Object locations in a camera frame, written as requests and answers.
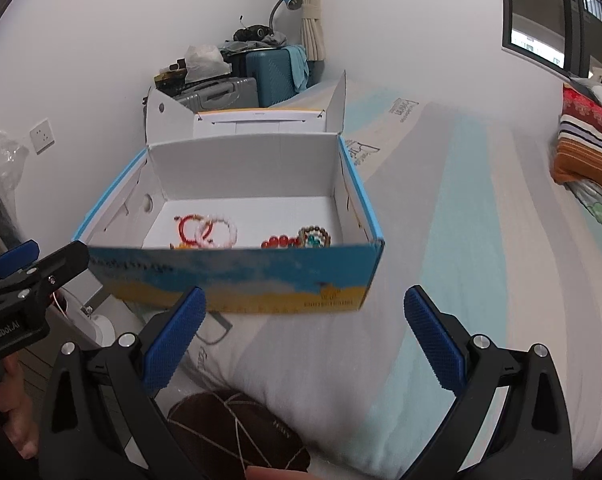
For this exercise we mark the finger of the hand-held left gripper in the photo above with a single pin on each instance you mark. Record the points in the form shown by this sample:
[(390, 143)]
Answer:
[(16, 257), (63, 262)]

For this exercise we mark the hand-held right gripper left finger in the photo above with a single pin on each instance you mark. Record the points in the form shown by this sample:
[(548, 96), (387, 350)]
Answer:
[(173, 345)]

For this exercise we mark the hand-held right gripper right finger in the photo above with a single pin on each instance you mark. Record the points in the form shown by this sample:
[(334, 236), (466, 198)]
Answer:
[(433, 345)]

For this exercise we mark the blue and yellow cardboard box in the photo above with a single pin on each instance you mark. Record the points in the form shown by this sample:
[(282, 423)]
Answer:
[(231, 275)]

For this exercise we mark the person's left hand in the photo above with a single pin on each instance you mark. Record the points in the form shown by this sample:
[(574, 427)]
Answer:
[(18, 410)]

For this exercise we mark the person's right hand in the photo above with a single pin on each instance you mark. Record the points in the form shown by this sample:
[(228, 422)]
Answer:
[(278, 474)]

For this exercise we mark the clear plastic bag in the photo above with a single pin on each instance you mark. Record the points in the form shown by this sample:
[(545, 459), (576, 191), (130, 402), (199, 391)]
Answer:
[(1, 157)]

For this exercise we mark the floral quilt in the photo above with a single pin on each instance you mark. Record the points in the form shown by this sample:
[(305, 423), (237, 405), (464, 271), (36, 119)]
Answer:
[(601, 210)]

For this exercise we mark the black and gold box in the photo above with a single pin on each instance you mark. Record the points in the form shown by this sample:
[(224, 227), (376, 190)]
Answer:
[(170, 72)]

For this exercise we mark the grey suitcase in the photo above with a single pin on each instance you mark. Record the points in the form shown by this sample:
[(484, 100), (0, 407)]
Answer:
[(221, 92)]

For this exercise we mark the white plastic bag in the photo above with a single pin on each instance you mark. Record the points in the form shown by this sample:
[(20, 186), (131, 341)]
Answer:
[(203, 60)]

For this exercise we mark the striped folded blanket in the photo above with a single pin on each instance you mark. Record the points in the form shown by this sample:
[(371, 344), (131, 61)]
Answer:
[(588, 135)]

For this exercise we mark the teal suitcase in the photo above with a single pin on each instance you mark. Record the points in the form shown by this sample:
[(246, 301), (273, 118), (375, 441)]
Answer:
[(268, 77)]

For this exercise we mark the black bag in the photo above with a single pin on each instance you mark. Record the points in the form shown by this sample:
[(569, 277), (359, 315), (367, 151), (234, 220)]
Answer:
[(251, 33)]

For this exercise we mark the teal cloth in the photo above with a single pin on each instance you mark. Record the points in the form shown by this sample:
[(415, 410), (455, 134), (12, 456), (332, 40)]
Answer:
[(298, 67)]

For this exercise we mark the window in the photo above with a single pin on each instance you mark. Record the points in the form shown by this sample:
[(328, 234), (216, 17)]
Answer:
[(546, 15)]

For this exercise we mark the beige curtain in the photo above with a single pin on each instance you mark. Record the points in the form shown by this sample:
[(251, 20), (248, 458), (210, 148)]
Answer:
[(311, 15)]

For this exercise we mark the white wall socket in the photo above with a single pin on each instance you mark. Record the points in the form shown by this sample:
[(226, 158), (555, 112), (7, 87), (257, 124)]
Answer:
[(42, 136)]

